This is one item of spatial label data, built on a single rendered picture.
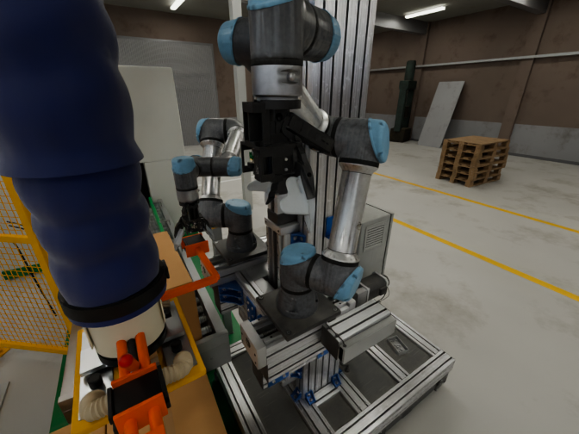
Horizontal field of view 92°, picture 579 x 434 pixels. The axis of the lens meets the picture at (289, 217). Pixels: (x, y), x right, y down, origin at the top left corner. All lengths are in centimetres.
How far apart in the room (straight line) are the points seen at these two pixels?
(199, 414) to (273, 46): 132
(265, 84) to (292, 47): 6
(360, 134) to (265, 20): 45
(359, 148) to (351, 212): 18
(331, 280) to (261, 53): 62
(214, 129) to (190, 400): 120
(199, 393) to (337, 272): 89
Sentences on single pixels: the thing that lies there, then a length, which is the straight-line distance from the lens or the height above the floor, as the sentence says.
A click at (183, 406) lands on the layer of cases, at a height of 54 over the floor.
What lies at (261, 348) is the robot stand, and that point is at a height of 99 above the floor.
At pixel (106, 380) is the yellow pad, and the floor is 107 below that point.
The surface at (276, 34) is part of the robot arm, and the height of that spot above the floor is 180.
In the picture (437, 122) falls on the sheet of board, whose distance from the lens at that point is 1140.
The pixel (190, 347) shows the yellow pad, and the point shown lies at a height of 107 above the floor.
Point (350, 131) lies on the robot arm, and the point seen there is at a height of 163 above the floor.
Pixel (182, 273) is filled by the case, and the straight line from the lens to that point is 143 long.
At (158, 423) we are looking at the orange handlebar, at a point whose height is 119.
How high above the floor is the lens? 173
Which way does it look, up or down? 24 degrees down
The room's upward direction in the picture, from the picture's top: straight up
